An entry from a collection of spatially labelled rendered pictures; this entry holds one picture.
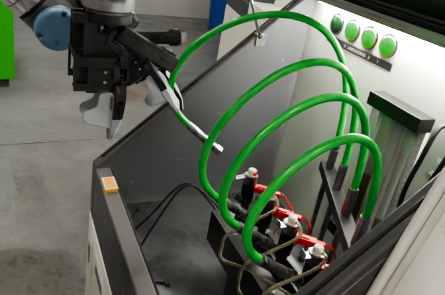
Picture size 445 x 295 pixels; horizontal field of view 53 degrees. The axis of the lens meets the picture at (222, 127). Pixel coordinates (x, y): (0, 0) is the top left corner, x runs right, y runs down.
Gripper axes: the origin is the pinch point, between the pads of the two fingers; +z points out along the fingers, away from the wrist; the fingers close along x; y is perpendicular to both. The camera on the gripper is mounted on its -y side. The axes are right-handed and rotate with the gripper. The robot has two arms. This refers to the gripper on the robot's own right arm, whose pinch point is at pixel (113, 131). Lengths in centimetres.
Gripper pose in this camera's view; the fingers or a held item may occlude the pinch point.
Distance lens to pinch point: 77.1
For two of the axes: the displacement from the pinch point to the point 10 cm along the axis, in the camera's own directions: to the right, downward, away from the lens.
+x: 4.0, 4.4, -8.1
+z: -1.6, 9.0, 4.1
